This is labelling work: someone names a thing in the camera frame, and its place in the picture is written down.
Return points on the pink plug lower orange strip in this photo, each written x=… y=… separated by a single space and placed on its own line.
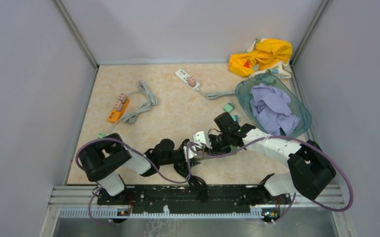
x=118 y=105

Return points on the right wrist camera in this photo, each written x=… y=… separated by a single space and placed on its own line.
x=201 y=138

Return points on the teal plastic basket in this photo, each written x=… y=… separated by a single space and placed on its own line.
x=243 y=93

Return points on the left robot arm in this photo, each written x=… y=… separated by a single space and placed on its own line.
x=100 y=158

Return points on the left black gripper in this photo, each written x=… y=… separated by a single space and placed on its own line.
x=181 y=146

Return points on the purple cloth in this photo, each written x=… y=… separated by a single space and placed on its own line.
x=270 y=107

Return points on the teal plug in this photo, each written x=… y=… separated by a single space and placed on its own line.
x=235 y=118

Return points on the pink plug on white strip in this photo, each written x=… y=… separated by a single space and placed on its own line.
x=192 y=82

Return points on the orange power strip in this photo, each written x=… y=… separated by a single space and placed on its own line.
x=115 y=115

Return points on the yellow cloth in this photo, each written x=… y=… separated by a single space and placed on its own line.
x=271 y=56

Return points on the green power strip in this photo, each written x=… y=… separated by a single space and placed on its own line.
x=209 y=153

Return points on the white power strip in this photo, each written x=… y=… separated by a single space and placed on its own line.
x=182 y=75

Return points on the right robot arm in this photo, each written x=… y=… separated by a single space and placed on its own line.
x=309 y=171

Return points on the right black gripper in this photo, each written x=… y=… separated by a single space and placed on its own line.
x=214 y=149

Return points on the light green plug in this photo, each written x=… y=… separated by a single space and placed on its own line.
x=229 y=107

